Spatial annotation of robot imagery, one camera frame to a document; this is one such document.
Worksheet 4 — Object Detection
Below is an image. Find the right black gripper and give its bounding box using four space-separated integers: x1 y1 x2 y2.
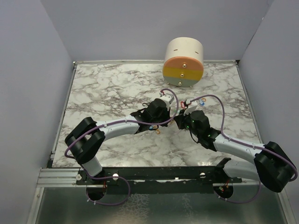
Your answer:
174 108 201 138

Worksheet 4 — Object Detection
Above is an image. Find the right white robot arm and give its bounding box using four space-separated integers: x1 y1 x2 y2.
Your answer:
174 110 298 193

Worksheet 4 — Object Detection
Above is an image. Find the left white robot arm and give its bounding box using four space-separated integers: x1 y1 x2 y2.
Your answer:
64 94 174 184

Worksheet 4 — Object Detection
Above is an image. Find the lower blue S carabiner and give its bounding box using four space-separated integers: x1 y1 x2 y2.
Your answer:
149 126 158 130

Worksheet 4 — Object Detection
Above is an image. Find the round three-drawer mini cabinet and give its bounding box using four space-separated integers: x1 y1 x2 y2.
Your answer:
162 37 204 87

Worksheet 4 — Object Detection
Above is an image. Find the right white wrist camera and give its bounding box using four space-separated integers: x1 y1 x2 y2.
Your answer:
184 98 198 116

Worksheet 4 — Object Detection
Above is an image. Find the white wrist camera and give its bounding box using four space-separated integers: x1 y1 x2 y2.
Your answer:
184 98 198 116
159 92 174 111

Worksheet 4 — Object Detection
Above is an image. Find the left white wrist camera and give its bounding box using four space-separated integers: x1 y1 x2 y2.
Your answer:
159 92 174 111

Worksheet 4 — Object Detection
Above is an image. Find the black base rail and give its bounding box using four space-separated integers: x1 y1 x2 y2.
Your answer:
76 166 242 194

